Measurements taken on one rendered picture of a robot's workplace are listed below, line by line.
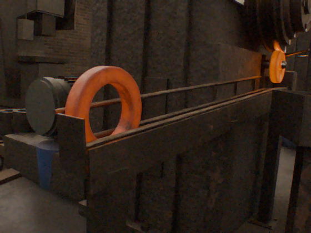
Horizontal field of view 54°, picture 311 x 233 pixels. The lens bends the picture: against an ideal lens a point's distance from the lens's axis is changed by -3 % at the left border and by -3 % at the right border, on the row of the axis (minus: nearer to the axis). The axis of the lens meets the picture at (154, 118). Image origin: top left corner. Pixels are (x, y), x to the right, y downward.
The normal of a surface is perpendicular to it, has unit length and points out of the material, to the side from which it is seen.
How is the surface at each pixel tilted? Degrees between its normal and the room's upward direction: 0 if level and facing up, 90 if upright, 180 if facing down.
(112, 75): 90
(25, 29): 90
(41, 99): 90
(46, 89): 90
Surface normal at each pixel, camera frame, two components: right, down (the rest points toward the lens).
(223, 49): 0.79, 0.14
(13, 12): -0.46, 0.11
